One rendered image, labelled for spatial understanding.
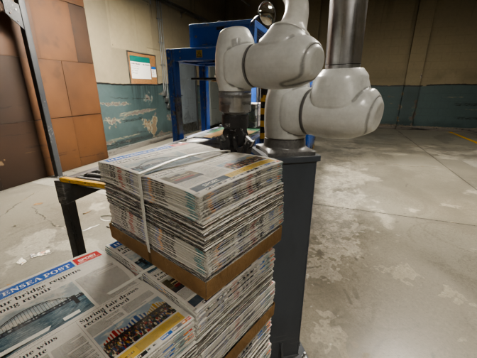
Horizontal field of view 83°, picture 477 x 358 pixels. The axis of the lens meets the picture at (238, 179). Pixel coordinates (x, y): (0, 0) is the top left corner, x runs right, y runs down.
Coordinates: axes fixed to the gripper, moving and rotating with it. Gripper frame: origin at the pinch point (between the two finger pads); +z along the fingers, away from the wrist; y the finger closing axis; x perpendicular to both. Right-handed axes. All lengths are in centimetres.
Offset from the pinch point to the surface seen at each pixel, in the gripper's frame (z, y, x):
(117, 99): -7, -464, 211
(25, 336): 13, -1, -55
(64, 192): 22, -95, -18
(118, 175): -7.8, -9.7, -30.9
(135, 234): 6.9, -7.0, -30.2
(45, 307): 13, -6, -51
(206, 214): -5.8, 17.5, -29.5
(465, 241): 96, 75, 214
